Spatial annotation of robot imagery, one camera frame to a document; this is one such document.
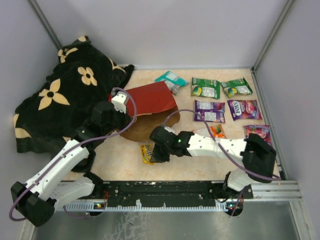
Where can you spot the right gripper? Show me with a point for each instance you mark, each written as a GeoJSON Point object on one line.
{"type": "Point", "coordinates": [157, 157]}

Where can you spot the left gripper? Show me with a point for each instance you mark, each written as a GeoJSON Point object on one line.
{"type": "Point", "coordinates": [126, 118]}

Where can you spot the yellow candy pack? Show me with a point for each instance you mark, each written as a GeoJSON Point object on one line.
{"type": "Point", "coordinates": [146, 152]}

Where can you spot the red paper bag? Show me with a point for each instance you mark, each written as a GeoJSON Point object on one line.
{"type": "Point", "coordinates": [154, 102]}

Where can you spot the orange candy bag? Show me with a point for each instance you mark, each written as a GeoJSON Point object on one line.
{"type": "Point", "coordinates": [216, 130]}

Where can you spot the purple candy bag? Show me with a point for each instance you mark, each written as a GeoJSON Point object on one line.
{"type": "Point", "coordinates": [209, 111]}
{"type": "Point", "coordinates": [244, 109]}

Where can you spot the teal mint candy bag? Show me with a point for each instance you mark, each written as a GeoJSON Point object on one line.
{"type": "Point", "coordinates": [173, 81]}

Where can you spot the green candy bag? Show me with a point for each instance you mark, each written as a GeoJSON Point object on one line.
{"type": "Point", "coordinates": [235, 87]}
{"type": "Point", "coordinates": [207, 88]}

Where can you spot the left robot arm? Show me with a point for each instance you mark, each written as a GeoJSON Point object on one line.
{"type": "Point", "coordinates": [37, 199]}

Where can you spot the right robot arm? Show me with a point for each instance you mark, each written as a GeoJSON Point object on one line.
{"type": "Point", "coordinates": [253, 157]}

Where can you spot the black floral blanket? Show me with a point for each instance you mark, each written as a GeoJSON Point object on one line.
{"type": "Point", "coordinates": [84, 76]}

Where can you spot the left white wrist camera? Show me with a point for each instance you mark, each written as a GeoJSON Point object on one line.
{"type": "Point", "coordinates": [119, 102]}

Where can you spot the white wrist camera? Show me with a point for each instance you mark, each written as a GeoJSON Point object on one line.
{"type": "Point", "coordinates": [119, 102]}
{"type": "Point", "coordinates": [169, 130]}

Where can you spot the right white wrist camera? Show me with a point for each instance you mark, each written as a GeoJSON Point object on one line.
{"type": "Point", "coordinates": [169, 130]}

